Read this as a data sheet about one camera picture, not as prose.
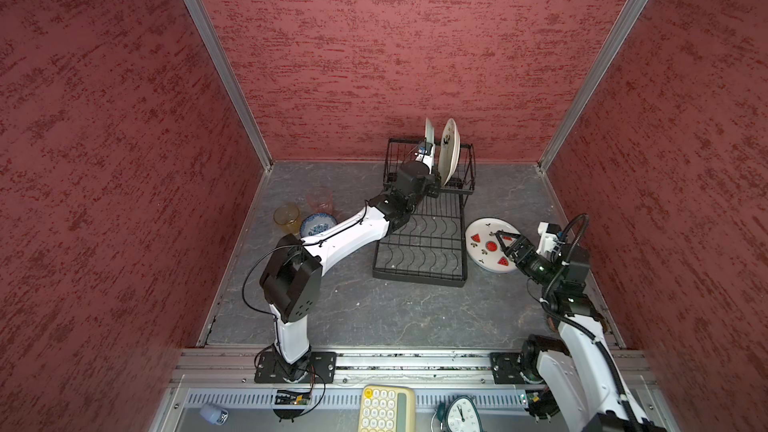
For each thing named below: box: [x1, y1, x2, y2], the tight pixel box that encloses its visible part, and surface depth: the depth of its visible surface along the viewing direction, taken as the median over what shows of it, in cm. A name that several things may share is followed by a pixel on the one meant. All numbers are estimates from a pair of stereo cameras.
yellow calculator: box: [358, 385, 417, 432], surface depth 69 cm
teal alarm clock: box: [437, 395, 484, 432], surface depth 66 cm
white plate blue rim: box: [465, 217, 521, 273], surface depth 99 cm
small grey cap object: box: [199, 405, 229, 425], surface depth 68 cm
